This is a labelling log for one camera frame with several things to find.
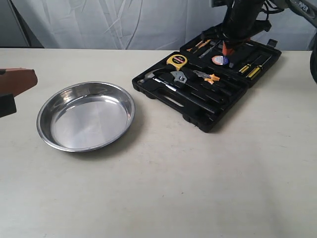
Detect black second arm gripper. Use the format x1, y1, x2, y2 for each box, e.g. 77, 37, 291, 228
0, 68, 38, 118

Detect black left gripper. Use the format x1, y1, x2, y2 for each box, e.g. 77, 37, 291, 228
222, 0, 263, 56

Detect black plastic tool case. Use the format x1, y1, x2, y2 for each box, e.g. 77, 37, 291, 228
132, 36, 281, 132

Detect black handled adjustable wrench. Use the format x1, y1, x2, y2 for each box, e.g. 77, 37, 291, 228
171, 71, 233, 97

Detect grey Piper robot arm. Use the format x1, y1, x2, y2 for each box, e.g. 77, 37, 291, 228
0, 0, 317, 117

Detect blue electrical tape roll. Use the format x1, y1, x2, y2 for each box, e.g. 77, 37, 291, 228
211, 55, 229, 66

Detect yellow utility knife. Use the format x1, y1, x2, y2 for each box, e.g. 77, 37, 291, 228
186, 39, 211, 54

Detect yellow black striped screwdriver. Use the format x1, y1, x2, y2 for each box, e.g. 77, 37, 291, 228
239, 55, 261, 74

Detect yellow measuring tape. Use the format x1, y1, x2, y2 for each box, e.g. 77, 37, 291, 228
166, 54, 188, 71

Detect white wrinkled backdrop curtain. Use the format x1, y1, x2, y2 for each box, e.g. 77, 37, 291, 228
9, 0, 317, 52

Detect round stainless steel pan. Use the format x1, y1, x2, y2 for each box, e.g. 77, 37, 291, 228
36, 81, 136, 153

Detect steel claw hammer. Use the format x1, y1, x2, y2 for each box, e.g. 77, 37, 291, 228
137, 69, 218, 114

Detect clear handled test screwdriver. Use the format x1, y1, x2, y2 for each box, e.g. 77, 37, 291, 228
199, 41, 221, 59

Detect yellow handled pliers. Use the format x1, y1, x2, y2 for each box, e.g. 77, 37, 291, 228
193, 70, 225, 88

